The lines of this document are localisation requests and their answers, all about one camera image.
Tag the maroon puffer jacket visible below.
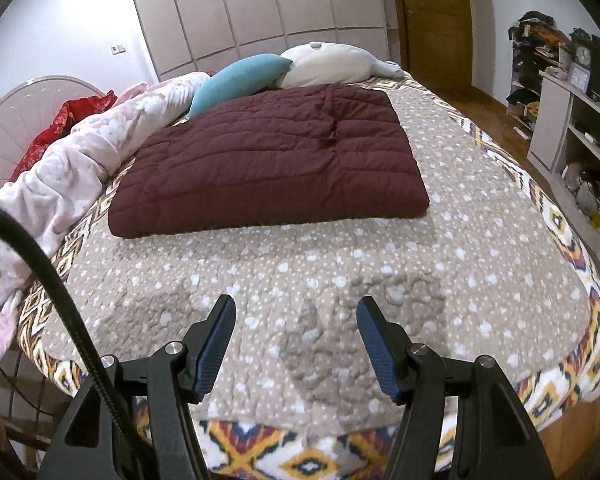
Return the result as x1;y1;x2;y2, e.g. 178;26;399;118
107;82;431;240

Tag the black cable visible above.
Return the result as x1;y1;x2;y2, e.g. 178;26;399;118
0;196;151;480

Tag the white shelf unit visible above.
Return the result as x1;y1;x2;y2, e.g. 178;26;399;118
507;30;600;256

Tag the beige panelled wardrobe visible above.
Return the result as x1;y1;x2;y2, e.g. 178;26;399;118
125;0;401;81

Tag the white plush seal pillow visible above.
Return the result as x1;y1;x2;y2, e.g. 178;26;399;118
277;41;406;91

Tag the patterned beige bedspread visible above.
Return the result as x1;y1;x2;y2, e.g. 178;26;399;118
10;72;600;480

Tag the pile of clothes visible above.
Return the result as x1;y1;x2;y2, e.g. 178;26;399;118
509;10;573;53

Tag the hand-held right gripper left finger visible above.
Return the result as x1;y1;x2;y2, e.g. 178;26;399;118
37;294;237;480

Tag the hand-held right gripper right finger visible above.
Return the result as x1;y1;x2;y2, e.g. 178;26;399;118
356;296;543;480

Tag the pale fan-shaped headboard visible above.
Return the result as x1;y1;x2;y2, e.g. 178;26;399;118
0;75;106;196

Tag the white pink floral comforter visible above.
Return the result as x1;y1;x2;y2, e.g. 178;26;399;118
0;71;211;361

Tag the teal pillow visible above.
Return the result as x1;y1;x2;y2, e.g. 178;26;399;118
186;54;293;120

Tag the small picture frame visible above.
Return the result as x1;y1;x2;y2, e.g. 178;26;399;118
570;62;592;92

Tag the wooden door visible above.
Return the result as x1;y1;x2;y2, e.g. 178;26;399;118
392;0;496;96

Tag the dark table clock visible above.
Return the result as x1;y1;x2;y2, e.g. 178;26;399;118
572;35;593;68

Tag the red cloth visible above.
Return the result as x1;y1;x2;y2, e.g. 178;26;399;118
9;90;118;181

